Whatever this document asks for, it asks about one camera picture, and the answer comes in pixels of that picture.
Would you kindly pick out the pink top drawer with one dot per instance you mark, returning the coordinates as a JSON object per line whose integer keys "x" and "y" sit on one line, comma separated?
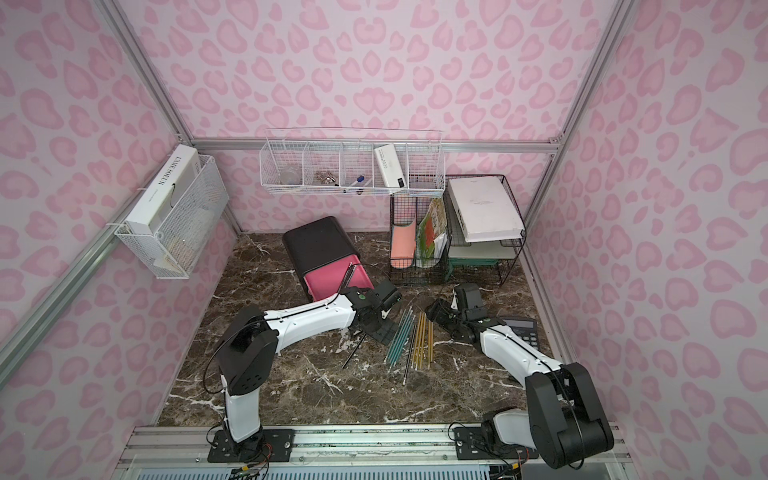
{"x": 326, "y": 281}

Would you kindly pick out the white paper stack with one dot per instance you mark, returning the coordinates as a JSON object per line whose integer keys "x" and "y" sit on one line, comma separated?
{"x": 485, "y": 210}

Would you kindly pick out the blue white marker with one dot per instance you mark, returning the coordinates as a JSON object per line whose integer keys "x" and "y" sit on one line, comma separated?
{"x": 358, "y": 181}

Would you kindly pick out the white wire wall basket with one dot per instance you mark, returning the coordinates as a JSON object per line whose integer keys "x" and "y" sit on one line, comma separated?
{"x": 326, "y": 160}

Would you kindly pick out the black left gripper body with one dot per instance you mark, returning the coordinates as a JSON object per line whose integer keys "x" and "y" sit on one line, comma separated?
{"x": 387, "y": 297}

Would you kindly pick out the green red booklet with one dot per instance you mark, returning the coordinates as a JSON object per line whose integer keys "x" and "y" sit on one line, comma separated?
{"x": 431, "y": 235}

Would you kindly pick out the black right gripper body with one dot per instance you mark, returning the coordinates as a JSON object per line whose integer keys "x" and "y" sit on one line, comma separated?
{"x": 447, "y": 314}

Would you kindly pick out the black wire file rack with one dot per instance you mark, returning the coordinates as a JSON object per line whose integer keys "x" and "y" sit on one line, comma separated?
{"x": 411, "y": 205}

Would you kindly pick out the black wire paper tray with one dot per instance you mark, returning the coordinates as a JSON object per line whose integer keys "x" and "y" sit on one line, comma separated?
{"x": 478, "y": 261}

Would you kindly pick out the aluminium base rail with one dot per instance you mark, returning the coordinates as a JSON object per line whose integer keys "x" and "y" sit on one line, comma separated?
{"x": 389, "y": 451}

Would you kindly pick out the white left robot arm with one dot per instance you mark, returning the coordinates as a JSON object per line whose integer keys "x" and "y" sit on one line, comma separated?
{"x": 247, "y": 351}

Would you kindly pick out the black pink drawer cabinet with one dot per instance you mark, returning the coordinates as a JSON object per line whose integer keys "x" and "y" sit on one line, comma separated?
{"x": 317, "y": 244}

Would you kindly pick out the pink folder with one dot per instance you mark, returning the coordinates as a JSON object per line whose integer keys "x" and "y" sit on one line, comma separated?
{"x": 402, "y": 245}

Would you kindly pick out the white book in side basket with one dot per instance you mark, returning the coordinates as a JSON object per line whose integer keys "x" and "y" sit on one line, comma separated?
{"x": 164, "y": 191}

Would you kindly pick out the black calculator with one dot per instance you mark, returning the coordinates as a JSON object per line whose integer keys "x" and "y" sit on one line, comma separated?
{"x": 524, "y": 327}

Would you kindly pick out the white box in basket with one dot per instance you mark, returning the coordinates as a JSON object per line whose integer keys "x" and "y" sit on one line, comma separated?
{"x": 390, "y": 168}

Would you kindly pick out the white side wire basket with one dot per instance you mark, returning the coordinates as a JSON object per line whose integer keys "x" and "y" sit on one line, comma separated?
{"x": 173, "y": 251}

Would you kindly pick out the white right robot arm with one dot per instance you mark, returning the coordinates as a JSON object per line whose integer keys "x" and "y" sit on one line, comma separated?
{"x": 564, "y": 421}

